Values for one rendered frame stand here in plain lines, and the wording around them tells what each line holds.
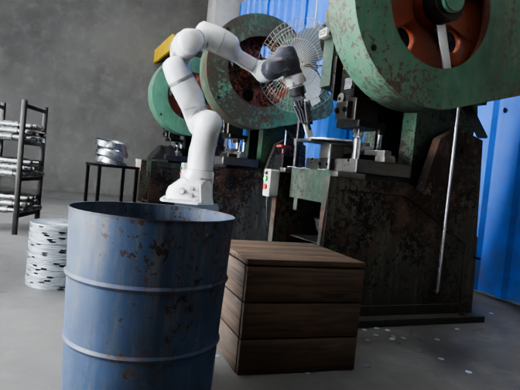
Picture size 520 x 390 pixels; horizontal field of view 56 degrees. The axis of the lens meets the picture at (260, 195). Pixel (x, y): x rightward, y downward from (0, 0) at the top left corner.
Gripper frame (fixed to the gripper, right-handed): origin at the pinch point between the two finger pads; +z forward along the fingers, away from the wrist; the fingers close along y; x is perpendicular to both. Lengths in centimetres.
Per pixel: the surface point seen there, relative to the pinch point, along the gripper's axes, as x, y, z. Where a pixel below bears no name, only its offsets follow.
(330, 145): 6.5, 5.0, 9.2
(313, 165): 5.6, -13.2, 19.2
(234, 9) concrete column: 220, -491, -133
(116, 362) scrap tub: -113, 87, 22
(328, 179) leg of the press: -11.7, 25.6, 18.1
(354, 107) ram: 22.4, 7.6, -3.4
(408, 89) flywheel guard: 19, 48, -9
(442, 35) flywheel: 43, 46, -24
